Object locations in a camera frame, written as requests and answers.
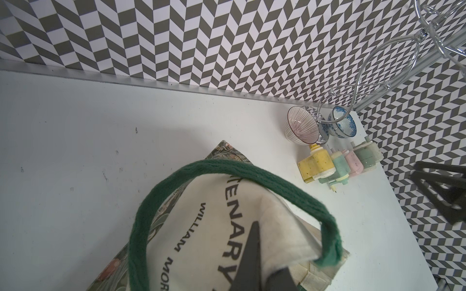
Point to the pink ceramic bowl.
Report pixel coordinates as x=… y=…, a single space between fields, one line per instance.
x=301 y=128

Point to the cream tote bag green handles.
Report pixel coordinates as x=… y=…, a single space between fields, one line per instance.
x=190 y=232

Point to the clear glass mug tree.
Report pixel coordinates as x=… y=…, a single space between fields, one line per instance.
x=392 y=63

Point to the pink pencil sharpener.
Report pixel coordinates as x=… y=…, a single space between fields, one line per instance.
x=354 y=163

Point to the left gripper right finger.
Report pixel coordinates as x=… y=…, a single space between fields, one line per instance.
x=280 y=280

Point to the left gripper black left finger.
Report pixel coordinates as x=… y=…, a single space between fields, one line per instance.
x=248 y=277

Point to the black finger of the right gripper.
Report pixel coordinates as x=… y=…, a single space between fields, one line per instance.
x=444 y=186

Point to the blue white ceramic bowl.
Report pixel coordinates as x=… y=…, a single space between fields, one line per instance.
x=342 y=129

